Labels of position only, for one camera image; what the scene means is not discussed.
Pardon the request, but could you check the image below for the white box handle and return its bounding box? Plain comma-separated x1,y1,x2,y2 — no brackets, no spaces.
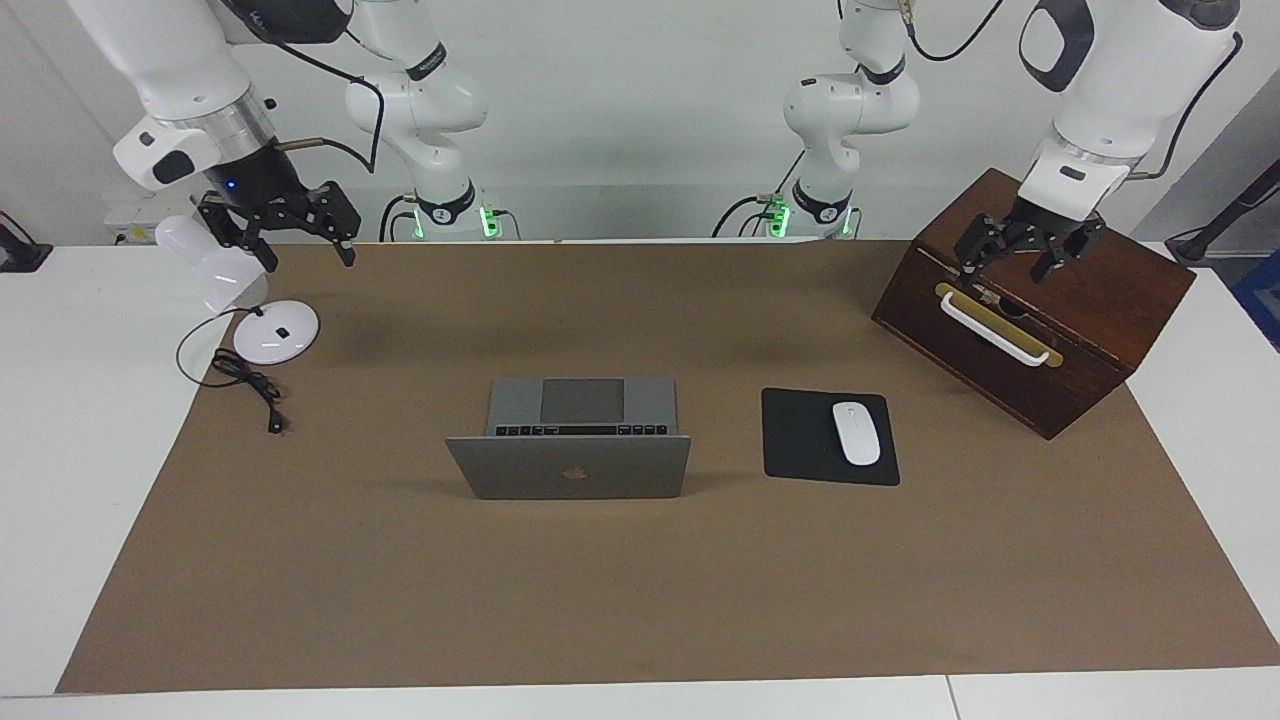
940,290,1053,367

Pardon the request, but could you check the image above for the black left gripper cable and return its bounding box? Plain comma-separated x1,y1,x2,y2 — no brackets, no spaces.
903,0,1244,183

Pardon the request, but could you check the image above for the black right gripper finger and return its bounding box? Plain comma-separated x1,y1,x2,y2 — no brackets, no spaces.
305,180,363,268
196,198,280,274

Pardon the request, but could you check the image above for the black table clamp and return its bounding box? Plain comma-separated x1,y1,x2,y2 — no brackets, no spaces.
0,212,53,273

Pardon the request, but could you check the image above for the black stand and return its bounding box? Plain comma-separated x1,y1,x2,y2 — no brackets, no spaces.
1165,160,1280,266

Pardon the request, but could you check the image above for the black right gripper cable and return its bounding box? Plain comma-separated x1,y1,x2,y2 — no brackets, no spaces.
225,0,386,176

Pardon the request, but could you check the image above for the blue object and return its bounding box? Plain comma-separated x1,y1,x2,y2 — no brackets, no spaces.
1230,250,1280,351

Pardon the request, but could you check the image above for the brown table mat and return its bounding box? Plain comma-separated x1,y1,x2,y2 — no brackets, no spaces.
55,240,1280,694

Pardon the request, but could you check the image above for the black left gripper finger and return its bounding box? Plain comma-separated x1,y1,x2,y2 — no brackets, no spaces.
1030,218,1108,285
953,212,1013,283

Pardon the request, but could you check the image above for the black mouse pad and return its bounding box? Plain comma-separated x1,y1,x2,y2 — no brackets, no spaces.
761,388,901,487

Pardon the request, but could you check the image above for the black lamp power cable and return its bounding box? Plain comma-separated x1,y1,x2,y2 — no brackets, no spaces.
176,305,289,436

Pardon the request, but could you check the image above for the black arm base cable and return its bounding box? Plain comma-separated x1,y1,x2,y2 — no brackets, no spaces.
378,195,421,243
712,150,806,238

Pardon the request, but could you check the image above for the white wall power strip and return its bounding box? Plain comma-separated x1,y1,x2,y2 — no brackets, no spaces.
104,195,201,246

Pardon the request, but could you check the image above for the white computer mouse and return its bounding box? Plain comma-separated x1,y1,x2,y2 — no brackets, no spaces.
832,401,882,467

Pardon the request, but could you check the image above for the dark wooden box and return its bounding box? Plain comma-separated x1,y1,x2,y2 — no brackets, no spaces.
871,167,1197,441

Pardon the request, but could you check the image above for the silver laptop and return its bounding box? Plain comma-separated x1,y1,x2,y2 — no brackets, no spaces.
445,377,693,501

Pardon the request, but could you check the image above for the white desk lamp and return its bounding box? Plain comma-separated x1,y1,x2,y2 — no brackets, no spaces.
154,215,321,365

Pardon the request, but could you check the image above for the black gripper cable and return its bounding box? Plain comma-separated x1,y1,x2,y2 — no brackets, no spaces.
225,0,386,176
903,0,1244,183

